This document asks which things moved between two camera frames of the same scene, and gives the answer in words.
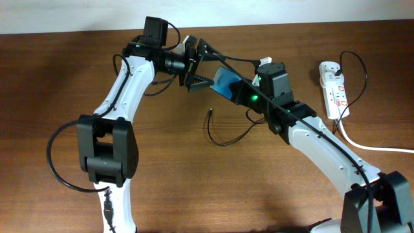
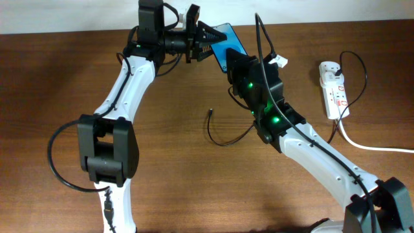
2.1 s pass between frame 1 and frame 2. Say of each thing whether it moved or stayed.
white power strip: stayed
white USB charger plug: stayed
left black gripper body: moved
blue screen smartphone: moved
